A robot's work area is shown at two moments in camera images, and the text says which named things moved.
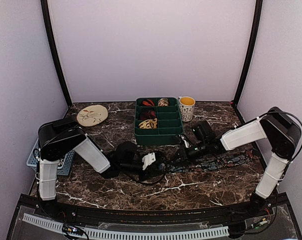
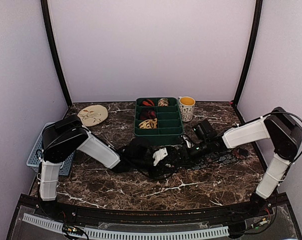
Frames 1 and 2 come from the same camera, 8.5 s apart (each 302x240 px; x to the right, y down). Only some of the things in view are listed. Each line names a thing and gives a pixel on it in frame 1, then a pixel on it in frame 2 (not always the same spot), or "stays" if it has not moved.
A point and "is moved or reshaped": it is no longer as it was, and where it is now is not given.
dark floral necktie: (213, 162) is moved or reshaped
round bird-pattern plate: (91, 115) stays
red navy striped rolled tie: (148, 102) stays
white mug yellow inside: (186, 105) stays
